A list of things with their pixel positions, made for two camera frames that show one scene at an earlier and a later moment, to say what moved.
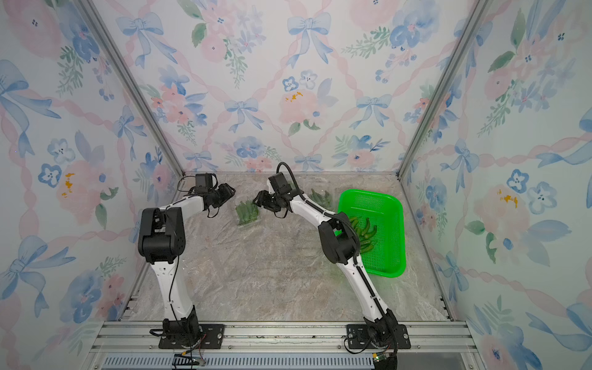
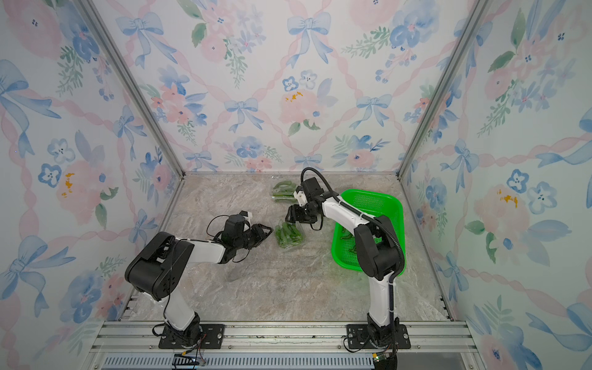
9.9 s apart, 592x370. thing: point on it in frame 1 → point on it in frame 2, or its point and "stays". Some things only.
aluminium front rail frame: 282,345 stays
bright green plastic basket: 385,212 stays
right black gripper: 263,196 → 294,217
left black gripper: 226,189 → 257,229
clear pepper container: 247,213 → 290,236
